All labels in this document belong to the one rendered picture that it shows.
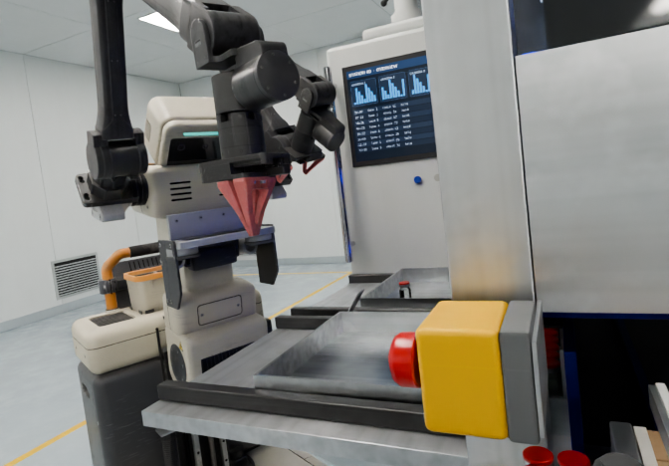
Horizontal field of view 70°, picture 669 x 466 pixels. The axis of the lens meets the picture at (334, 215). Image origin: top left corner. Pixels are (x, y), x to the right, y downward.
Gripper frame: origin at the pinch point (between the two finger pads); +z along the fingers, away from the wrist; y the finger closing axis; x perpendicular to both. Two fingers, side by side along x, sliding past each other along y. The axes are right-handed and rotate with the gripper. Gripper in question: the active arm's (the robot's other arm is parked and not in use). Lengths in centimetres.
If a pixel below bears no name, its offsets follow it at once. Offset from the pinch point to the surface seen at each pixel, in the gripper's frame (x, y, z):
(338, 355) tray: 10.0, 4.8, 20.1
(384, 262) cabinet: 89, -17, 20
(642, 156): -11.4, 41.4, -3.4
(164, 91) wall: 502, -497, -186
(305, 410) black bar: -7.0, 8.9, 19.8
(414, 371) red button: -18.6, 25.8, 9.8
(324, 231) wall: 543, -276, 49
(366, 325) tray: 20.6, 5.1, 18.8
